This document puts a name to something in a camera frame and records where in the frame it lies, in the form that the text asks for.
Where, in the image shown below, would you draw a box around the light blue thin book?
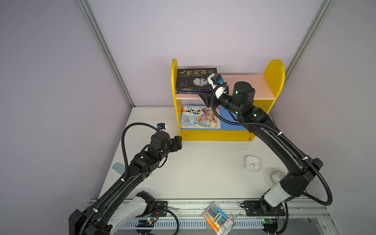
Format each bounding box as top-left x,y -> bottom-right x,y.
180,105 -> 221,129

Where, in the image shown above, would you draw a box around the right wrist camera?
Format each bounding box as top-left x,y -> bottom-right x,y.
207,73 -> 228,99

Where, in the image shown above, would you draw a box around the white tape roll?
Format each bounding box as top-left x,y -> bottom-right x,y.
264,168 -> 287,188

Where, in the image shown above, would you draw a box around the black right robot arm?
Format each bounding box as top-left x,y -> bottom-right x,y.
199,81 -> 333,209

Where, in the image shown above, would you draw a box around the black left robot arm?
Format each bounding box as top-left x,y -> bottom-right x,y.
69,122 -> 182,235

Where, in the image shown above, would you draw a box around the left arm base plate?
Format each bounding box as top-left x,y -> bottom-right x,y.
136,191 -> 168,217

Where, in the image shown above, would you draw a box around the pack of coloured markers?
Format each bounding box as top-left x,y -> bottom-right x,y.
201,201 -> 235,235

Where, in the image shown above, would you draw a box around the dark blue bottom book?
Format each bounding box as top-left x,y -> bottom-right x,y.
176,90 -> 212,95

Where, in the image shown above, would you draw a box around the black book gold lettering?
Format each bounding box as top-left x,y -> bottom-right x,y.
176,68 -> 217,91

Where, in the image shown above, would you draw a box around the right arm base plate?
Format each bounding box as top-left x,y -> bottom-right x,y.
240,200 -> 286,217

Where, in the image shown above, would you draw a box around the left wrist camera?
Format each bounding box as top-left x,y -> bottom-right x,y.
157,123 -> 166,131

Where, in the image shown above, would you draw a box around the yellow shelf pink blue boards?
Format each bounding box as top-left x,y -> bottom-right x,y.
171,58 -> 285,142

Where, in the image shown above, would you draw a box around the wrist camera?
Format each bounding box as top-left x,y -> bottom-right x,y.
157,123 -> 166,131
207,73 -> 228,99

